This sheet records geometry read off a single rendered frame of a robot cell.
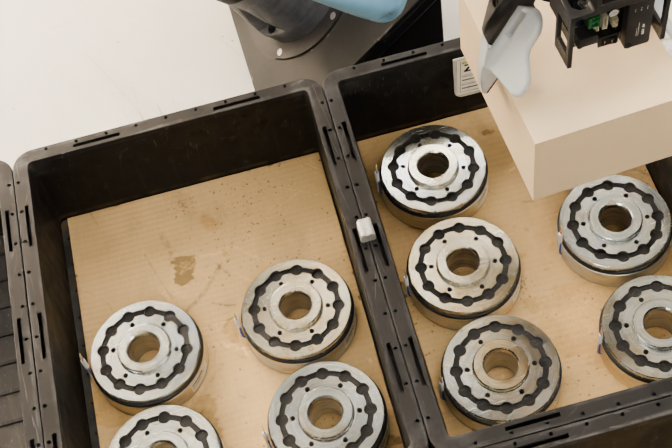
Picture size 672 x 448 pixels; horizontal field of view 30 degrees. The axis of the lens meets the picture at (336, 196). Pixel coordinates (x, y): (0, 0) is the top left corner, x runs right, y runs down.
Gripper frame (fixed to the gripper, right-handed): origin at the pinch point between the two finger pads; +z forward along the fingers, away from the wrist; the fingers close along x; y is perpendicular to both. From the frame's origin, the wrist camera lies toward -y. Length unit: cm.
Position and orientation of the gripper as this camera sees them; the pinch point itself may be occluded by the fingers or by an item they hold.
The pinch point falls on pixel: (568, 56)
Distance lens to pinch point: 98.0
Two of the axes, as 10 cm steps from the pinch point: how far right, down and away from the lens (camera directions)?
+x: 9.5, -3.0, 0.7
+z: 1.1, 5.3, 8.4
